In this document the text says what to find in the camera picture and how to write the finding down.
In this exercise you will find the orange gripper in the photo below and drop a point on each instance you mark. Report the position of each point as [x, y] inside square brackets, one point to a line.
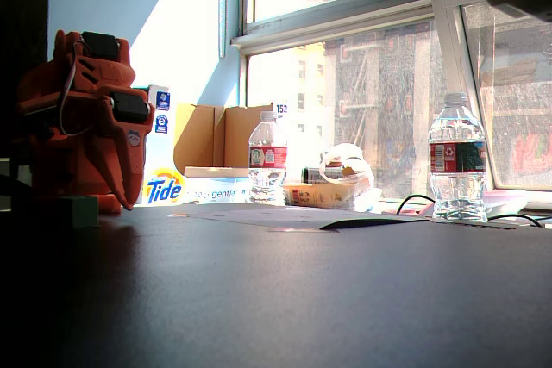
[116, 128]

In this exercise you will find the Tide detergent box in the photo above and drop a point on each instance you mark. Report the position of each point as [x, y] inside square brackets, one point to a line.
[164, 191]

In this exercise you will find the grey window frame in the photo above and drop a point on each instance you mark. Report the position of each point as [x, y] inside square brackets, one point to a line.
[328, 19]

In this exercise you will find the yellow printed box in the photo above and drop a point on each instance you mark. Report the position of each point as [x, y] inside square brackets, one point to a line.
[315, 195]

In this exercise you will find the white plastic bag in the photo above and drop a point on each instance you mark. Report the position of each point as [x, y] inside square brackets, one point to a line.
[349, 170]

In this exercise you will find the dark small box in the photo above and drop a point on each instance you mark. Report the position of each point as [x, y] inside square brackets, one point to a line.
[312, 175]

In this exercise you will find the small clear water bottle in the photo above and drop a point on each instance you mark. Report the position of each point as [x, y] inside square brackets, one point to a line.
[267, 157]

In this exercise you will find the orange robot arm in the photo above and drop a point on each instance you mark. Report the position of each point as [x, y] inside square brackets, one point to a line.
[47, 83]

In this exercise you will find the paper grid sheet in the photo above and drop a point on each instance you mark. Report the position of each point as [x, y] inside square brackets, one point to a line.
[267, 215]

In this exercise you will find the white number tag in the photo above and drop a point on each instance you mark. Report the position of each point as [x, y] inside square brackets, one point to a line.
[280, 108]

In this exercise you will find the large clear water bottle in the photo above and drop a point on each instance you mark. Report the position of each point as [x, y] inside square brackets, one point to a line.
[457, 157]

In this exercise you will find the white leaning frame panel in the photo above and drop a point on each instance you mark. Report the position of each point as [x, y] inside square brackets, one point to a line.
[448, 19]

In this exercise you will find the brown cardboard box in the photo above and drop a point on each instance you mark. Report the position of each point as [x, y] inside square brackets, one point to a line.
[202, 135]

